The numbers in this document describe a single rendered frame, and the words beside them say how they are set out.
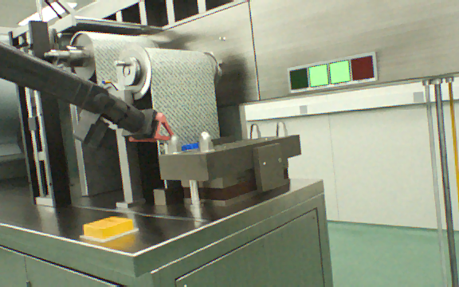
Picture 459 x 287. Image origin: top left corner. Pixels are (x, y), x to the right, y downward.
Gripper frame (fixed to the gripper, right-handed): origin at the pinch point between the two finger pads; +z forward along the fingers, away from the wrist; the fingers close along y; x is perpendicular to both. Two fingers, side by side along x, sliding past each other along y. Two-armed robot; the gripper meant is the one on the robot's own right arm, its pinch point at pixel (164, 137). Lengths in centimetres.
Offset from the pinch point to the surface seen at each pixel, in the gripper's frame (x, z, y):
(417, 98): 132, 222, -7
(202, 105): 14.6, 10.0, -0.4
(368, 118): 124, 233, -49
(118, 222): -25.0, -13.9, 12.4
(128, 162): -7.5, -2.4, -8.5
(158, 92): 10.2, -5.5, -0.3
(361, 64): 26, 20, 41
